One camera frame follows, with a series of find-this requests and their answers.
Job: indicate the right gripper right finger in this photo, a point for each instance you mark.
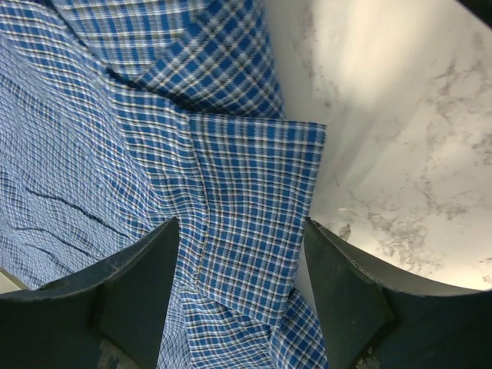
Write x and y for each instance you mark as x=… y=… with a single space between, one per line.
x=375 y=315

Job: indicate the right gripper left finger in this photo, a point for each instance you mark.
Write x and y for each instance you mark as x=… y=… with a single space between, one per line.
x=108 y=315

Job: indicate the blue plaid long sleeve shirt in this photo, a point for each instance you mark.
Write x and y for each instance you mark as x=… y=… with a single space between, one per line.
x=119 y=115

